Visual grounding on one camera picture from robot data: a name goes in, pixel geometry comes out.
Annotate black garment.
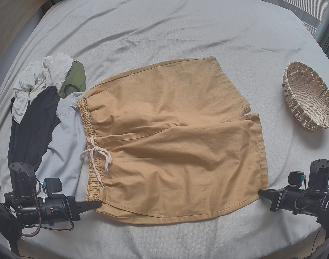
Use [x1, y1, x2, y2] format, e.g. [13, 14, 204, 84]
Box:
[8, 87, 62, 172]

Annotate bed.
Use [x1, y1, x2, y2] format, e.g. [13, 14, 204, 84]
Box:
[0, 0, 329, 256]

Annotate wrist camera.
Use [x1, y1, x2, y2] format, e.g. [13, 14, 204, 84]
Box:
[42, 178, 63, 199]
[288, 171, 307, 190]

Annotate green garment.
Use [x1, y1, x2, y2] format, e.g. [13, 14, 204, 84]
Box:
[58, 60, 86, 99]

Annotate round woven basket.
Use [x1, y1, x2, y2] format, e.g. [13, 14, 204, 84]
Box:
[282, 61, 329, 131]

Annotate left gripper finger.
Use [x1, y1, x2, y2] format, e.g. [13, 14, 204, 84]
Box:
[78, 201, 103, 215]

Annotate white garment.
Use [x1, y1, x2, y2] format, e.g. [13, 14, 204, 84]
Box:
[11, 53, 74, 125]

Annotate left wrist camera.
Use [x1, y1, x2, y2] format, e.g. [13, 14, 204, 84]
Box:
[42, 178, 63, 199]

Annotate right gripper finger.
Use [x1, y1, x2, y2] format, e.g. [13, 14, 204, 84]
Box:
[258, 188, 275, 205]

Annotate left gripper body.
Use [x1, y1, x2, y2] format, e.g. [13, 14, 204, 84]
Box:
[41, 194, 81, 226]

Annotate pale grey garment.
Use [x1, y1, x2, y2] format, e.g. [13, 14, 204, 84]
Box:
[32, 92, 88, 199]

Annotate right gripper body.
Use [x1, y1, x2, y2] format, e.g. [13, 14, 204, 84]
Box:
[270, 188, 308, 213]

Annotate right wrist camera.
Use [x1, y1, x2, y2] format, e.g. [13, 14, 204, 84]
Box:
[288, 171, 307, 190]

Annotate tan shorts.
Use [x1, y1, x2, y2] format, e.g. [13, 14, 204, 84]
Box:
[77, 56, 270, 225]

